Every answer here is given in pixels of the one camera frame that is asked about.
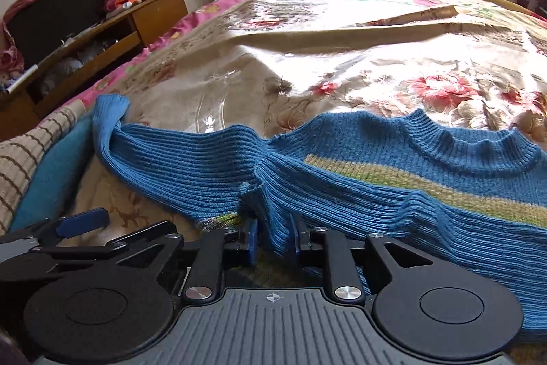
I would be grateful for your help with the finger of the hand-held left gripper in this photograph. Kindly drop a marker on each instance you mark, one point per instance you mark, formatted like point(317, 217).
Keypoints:
point(107, 242)
point(82, 218)

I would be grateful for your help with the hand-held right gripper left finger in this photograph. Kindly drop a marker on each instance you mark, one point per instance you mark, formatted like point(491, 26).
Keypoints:
point(252, 242)

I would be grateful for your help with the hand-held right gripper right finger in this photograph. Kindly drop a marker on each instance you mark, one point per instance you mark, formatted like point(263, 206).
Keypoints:
point(295, 231)

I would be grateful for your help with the blue striped knit sweater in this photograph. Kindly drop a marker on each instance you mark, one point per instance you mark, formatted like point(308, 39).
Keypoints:
point(342, 198)

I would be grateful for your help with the teal folded cloth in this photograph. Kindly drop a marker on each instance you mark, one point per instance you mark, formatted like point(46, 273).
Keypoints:
point(55, 177)

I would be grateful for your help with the beige striped folded cloth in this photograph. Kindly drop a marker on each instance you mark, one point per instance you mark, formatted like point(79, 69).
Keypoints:
point(25, 159)

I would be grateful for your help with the pink floral cloth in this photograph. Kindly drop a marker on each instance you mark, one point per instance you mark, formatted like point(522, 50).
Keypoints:
point(8, 57)

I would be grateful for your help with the floral satin bed blanket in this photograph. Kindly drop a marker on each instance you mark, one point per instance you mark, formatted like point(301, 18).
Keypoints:
point(342, 48)

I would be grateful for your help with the wooden cabinet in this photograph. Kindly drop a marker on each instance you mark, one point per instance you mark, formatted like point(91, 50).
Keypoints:
point(145, 23)

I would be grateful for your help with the black television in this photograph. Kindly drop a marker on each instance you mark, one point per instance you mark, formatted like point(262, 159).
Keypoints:
point(55, 10)

